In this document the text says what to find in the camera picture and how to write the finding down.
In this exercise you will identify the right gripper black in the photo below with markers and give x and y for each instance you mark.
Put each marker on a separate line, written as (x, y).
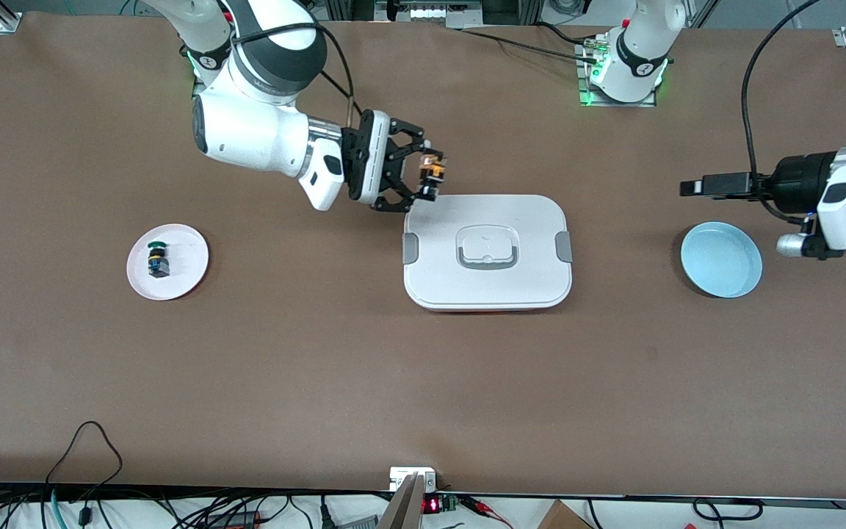
(392, 163)

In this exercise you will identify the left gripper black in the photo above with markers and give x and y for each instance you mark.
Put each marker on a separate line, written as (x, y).
(797, 181)

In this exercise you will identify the orange push button switch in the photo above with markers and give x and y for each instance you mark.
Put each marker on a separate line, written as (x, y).
(434, 173)

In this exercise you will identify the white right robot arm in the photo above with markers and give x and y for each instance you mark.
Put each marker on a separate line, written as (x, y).
(254, 136)

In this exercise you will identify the white lunch box grey clips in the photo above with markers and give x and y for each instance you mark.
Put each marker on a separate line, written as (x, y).
(487, 279)

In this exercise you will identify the brown cardboard box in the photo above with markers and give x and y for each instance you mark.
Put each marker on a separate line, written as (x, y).
(562, 518)

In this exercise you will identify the light blue round plate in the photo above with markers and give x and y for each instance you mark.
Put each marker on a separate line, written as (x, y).
(720, 261)

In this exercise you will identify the pink round plate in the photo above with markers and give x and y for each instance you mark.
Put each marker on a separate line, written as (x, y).
(173, 283)

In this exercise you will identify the small white mounting block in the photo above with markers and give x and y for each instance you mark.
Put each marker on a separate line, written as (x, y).
(401, 474)

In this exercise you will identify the small green circuit board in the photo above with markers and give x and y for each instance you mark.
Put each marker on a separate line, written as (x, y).
(449, 503)

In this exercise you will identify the red digit display module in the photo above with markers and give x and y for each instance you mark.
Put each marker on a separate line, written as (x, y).
(431, 505)

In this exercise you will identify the aluminium profile bar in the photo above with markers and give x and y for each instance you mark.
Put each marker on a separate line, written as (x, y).
(405, 507)

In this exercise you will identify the red clip lead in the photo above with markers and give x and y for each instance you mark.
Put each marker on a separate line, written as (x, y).
(478, 505)

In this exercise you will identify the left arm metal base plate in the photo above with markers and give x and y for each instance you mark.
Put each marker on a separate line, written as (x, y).
(614, 103)

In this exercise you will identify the aluminium frame structure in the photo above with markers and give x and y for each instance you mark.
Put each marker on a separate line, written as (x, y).
(349, 9)

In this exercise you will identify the green push button switch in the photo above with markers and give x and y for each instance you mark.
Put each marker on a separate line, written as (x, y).
(158, 261)

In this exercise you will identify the aluminium corner rail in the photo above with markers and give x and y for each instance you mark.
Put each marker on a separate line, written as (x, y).
(8, 22)

